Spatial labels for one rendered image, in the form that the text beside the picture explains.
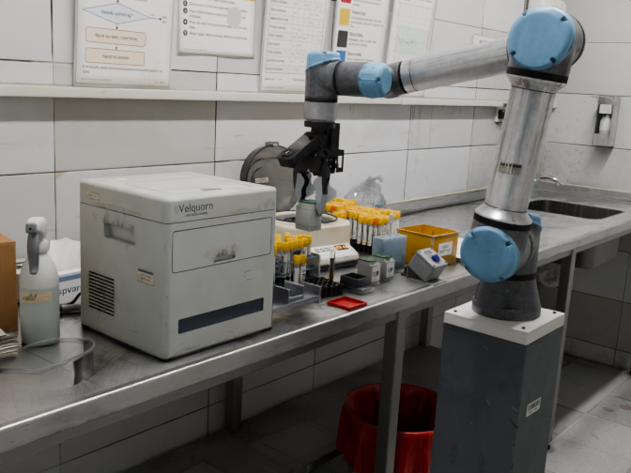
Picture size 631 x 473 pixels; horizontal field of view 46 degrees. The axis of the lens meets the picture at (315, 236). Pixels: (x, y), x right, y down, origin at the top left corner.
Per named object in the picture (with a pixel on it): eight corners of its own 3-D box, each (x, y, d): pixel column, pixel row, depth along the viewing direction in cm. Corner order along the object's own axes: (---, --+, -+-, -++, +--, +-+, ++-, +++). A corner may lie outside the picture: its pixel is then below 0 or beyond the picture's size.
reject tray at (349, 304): (349, 311, 168) (349, 308, 168) (327, 304, 173) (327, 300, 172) (367, 305, 173) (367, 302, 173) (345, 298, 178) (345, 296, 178)
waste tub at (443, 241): (430, 270, 210) (433, 236, 208) (393, 261, 219) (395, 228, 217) (456, 264, 219) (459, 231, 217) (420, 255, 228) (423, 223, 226)
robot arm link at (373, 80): (400, 63, 163) (356, 62, 168) (379, 60, 153) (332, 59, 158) (397, 99, 164) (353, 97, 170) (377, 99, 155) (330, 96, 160)
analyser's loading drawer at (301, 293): (256, 322, 151) (257, 297, 150) (234, 314, 155) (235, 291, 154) (320, 303, 166) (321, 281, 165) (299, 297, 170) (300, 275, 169)
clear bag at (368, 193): (372, 237, 251) (376, 183, 247) (325, 230, 258) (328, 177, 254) (395, 225, 274) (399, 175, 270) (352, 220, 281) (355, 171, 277)
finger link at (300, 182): (315, 210, 175) (324, 174, 172) (299, 213, 171) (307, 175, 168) (307, 205, 177) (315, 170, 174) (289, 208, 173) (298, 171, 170)
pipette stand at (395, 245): (385, 276, 201) (388, 240, 199) (366, 270, 206) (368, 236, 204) (408, 270, 208) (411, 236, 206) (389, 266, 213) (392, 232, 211)
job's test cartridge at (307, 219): (306, 226, 173) (308, 200, 172) (321, 230, 170) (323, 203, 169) (294, 228, 170) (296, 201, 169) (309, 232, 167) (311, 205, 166)
